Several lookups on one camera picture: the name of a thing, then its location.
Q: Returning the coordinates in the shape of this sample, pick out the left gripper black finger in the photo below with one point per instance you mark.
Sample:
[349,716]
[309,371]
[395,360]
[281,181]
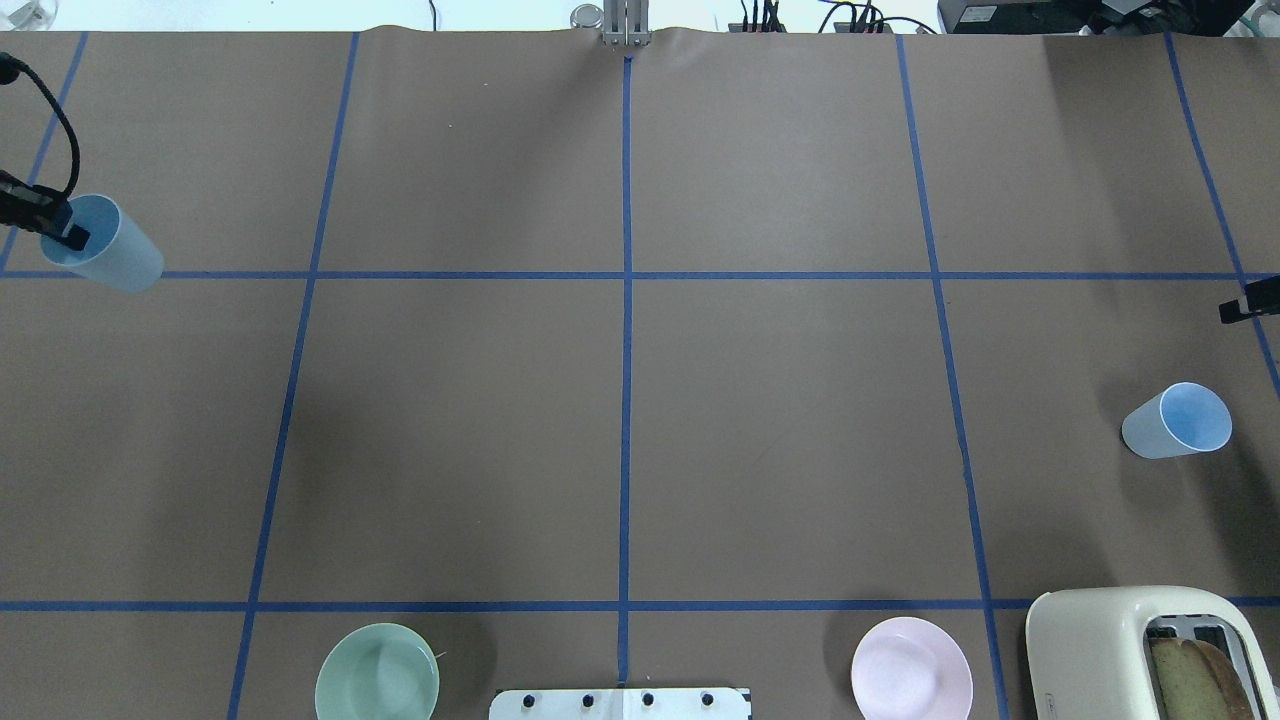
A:
[40,210]

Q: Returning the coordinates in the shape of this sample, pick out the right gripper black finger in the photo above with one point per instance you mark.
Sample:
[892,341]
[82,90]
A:
[1259,298]

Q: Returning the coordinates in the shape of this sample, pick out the blue cup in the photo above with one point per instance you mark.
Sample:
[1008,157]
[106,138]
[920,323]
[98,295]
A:
[103,244]
[1184,419]

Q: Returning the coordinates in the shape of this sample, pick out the bread slice in toaster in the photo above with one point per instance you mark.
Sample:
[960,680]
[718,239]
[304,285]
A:
[1196,680]

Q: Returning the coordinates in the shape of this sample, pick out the cream toaster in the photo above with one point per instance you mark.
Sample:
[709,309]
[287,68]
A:
[1088,649]

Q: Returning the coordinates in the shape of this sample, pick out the pink bowl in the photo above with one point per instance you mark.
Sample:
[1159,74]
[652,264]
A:
[910,668]

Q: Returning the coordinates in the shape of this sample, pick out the green bowl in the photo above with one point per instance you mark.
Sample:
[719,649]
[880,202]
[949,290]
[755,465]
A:
[378,671]

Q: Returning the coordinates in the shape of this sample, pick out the aluminium frame post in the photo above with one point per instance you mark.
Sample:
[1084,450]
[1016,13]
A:
[625,23]

